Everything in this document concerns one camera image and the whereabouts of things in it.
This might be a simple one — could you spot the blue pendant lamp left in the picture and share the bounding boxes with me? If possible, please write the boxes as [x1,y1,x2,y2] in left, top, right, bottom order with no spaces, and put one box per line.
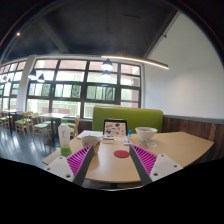
[28,69,37,80]

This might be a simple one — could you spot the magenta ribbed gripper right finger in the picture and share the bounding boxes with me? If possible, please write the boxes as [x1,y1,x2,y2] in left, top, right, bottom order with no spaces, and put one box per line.
[130,145,182,185]

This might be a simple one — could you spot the red round coaster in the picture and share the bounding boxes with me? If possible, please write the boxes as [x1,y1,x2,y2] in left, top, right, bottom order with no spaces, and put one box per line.
[114,150,129,158]

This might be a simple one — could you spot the green upholstered bench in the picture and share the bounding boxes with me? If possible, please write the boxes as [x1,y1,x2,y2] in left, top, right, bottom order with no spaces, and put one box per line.
[92,106,163,132]

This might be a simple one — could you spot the wooden chair green seat left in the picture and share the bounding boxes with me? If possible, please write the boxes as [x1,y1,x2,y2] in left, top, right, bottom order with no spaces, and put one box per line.
[15,112,32,136]

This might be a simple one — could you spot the white paper sheets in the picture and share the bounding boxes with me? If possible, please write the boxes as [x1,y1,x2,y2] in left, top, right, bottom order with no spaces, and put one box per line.
[77,130,103,139]

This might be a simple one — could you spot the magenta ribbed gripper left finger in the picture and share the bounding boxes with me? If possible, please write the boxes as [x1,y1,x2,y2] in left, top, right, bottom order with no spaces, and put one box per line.
[45,145,94,186]

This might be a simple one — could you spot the white bottle with green cap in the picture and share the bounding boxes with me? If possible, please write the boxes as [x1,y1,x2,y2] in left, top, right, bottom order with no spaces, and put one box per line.
[58,122,71,157]

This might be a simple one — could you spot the wooden chair behind table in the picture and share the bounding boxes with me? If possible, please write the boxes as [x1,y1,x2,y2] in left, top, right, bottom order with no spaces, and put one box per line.
[68,116,80,138]

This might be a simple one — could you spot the long linear ceiling light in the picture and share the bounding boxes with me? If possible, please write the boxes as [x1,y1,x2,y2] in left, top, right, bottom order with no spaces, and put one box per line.
[101,55,169,70]

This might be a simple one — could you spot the wooden chair green seat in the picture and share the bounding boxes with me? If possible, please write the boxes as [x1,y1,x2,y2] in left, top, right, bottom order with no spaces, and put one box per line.
[15,112,32,136]
[31,113,50,142]

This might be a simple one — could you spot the white ceramic bowl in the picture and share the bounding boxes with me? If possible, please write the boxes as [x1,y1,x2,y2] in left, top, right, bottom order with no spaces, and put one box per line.
[135,127,157,141]

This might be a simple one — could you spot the laptop with stickers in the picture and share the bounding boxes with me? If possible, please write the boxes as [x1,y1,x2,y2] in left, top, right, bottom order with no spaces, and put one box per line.
[103,119,127,138]

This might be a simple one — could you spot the small blue-capped bottle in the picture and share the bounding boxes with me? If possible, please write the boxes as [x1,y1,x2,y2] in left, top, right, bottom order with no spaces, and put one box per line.
[128,130,132,139]

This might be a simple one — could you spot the paper cup on table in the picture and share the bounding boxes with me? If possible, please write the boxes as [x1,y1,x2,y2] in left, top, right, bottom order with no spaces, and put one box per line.
[82,136,100,154]

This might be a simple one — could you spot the blue pendant lamp centre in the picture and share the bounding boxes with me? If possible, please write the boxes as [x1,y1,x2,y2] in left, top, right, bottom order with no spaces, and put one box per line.
[101,59,113,71]

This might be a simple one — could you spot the wooden dining table background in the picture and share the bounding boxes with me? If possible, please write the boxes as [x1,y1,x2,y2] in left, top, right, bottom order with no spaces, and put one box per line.
[41,113,66,146]

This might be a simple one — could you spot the blue pendant lamp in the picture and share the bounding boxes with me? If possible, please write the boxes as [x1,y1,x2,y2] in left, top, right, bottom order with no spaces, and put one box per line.
[101,59,113,71]
[28,69,37,80]

